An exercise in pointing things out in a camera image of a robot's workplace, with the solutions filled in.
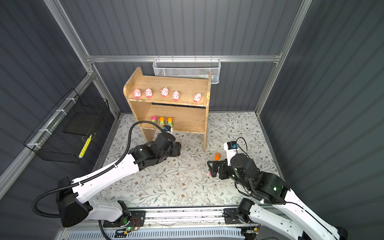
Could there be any orange green mixer truck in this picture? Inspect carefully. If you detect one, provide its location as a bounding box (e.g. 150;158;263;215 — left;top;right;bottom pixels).
167;118;173;128
159;117;165;126

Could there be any pink pig toy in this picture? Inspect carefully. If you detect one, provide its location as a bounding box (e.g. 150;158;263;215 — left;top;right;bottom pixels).
133;89;142;99
172;91;180;101
194;93;202;103
161;87;169;98
145;88;153;99

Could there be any pink pig toy front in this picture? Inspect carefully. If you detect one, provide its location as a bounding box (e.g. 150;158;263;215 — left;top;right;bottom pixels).
161;87;169;98

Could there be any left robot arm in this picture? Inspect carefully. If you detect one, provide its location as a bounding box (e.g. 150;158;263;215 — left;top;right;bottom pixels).
32;125;181;229

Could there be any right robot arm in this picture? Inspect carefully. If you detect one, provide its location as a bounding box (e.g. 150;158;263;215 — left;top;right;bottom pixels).
207;154;348;240

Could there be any wooden two-tier shelf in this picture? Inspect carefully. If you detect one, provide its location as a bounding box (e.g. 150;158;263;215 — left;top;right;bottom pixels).
123;68;212;142

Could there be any orange toy car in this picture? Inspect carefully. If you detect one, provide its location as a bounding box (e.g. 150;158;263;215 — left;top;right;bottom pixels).
214;153;221;161

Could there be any white vented cover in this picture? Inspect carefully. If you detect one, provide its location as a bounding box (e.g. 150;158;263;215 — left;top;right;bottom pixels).
67;227;245;240

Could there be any yellow corn toy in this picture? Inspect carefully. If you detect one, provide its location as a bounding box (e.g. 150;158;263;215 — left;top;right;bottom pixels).
78;135;93;159

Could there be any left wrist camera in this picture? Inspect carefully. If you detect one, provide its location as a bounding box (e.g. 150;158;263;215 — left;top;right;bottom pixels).
164;125;173;134

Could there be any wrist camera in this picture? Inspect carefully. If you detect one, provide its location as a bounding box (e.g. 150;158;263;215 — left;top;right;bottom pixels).
164;125;173;134
223;141;238;166

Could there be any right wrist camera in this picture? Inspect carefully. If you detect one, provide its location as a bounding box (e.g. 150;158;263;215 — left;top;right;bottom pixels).
223;141;238;166

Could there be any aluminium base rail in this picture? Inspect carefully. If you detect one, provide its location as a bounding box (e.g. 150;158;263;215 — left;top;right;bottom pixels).
64;204;304;229

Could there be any white wire mesh basket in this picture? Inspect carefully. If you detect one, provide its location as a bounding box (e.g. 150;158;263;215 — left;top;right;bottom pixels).
153;58;222;79

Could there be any black wire basket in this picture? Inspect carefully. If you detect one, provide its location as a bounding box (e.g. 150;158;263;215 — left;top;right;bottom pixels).
24;89;110;164

